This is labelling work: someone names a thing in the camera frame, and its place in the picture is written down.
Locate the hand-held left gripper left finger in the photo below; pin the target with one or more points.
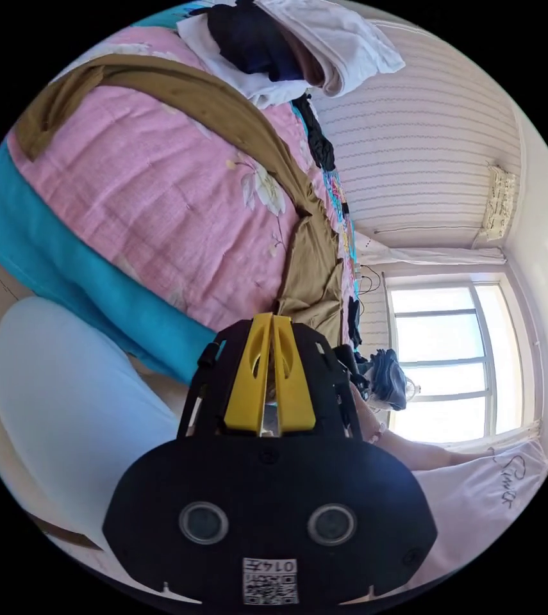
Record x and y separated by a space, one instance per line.
242 384

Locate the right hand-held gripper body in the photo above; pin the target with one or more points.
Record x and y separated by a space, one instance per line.
389 379

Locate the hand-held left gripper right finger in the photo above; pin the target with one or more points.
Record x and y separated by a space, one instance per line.
295 389

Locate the person's right hand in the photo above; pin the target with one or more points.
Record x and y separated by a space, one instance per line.
367 415

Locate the window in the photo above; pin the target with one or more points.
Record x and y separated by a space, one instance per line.
446 360

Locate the white curtain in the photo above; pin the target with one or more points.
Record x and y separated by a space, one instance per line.
437 255

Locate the person's body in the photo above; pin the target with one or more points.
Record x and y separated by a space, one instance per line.
67 394

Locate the colourful printed cloth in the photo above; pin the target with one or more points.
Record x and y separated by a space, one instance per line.
340 206

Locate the bed with pink floral quilt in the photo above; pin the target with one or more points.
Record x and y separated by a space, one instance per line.
158 202

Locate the black garment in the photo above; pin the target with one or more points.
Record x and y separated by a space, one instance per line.
321 139

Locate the pile of clothes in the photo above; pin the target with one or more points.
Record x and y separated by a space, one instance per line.
302 43

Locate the paper wall calendar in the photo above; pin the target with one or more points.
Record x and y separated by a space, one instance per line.
500 202

